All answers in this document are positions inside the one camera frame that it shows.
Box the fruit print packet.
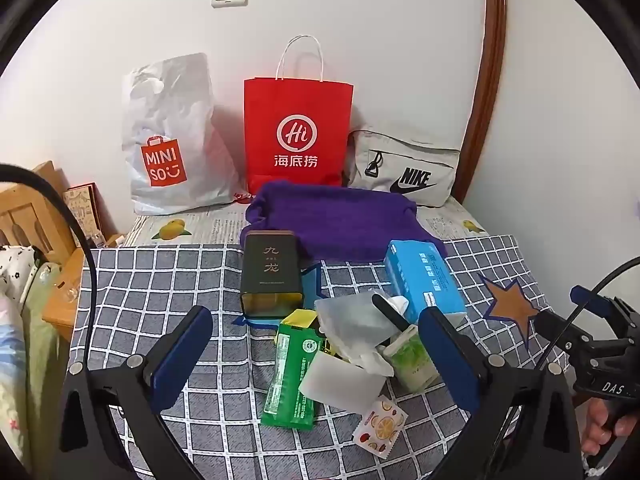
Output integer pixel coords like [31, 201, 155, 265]
[352, 395, 408, 460]

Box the wooden headboard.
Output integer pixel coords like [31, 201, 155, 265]
[0, 160, 76, 261]

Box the white plastic shopping bag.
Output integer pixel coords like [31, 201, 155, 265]
[121, 52, 241, 216]

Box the black strap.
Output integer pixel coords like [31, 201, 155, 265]
[371, 294, 418, 336]

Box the blue tissue pack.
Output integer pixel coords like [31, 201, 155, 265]
[384, 240, 468, 326]

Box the brown wooden door frame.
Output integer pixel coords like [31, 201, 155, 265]
[457, 0, 508, 203]

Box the brown star sticker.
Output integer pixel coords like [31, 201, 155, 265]
[479, 275, 541, 343]

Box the white foam block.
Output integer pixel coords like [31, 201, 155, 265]
[298, 350, 388, 413]

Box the red paper bag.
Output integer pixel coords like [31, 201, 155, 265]
[243, 35, 354, 196]

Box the lemon print cloth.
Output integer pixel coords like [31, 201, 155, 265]
[122, 195, 488, 248]

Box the white mesh pouch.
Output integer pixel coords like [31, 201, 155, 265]
[314, 292, 401, 348]

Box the green pocket tissue pack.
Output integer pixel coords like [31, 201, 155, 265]
[387, 327, 441, 393]

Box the green sachet packet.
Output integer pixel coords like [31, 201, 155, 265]
[261, 322, 326, 430]

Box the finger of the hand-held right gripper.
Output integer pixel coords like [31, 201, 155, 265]
[570, 285, 610, 312]
[536, 310, 593, 356]

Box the person's right hand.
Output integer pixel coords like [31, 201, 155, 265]
[581, 398, 640, 462]

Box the grey fabric bag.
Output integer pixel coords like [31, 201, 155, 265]
[347, 125, 462, 207]

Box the dark tea tin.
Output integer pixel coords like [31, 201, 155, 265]
[239, 230, 306, 320]

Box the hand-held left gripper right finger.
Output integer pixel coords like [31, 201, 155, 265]
[417, 307, 586, 480]

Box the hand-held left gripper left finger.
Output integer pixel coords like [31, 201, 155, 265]
[57, 305, 216, 480]

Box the black cable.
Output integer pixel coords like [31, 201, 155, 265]
[542, 256, 640, 366]
[0, 164, 98, 366]

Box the yellow sock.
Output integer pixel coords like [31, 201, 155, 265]
[280, 309, 321, 333]

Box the checked tablecloth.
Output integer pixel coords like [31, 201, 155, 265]
[67, 235, 556, 480]

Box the wooden bedside table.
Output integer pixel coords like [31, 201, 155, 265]
[42, 232, 126, 343]

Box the patterned book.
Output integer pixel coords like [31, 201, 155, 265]
[62, 182, 103, 248]

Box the floral bedding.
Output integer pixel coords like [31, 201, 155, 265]
[0, 245, 61, 466]

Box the purple towel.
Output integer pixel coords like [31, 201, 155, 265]
[240, 181, 448, 266]

